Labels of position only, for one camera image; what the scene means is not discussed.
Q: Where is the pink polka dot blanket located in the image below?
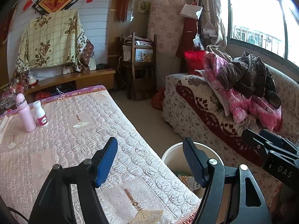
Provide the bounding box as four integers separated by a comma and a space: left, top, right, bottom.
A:
200, 53, 282, 131

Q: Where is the white round trash bin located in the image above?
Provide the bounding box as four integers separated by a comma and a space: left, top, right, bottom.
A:
161, 141, 225, 199

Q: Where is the wooden tv cabinet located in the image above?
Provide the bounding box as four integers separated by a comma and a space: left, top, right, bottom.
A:
24, 68, 115, 103

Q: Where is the pink water bottle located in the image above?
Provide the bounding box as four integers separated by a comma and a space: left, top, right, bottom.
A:
16, 93, 36, 133

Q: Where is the sofa with floral cover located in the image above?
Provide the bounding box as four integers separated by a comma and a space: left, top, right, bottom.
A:
162, 63, 299, 206

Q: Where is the red cushion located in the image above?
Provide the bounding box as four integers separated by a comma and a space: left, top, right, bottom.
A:
184, 51, 206, 76

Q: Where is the dark brown jacket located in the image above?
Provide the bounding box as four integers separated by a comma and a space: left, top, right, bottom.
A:
216, 52, 281, 109

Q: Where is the wooden shelf chair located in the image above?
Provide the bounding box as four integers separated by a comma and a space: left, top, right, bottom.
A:
118, 32, 158, 100

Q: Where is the floral cloth covered television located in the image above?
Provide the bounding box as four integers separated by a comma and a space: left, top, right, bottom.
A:
15, 9, 94, 73

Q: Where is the white pill bottle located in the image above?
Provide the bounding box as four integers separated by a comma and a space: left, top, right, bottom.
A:
33, 100, 48, 127

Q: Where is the orange white printed bag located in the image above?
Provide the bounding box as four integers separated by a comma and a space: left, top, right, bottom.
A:
178, 174, 201, 192

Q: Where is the right red chinese knot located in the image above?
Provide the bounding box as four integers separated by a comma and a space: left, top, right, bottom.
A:
113, 0, 143, 23

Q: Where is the pink floral covered mattress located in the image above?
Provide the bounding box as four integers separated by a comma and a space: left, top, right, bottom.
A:
147, 0, 187, 55

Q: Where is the pink quilted table cover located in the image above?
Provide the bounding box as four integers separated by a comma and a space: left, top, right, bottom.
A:
1, 86, 200, 223

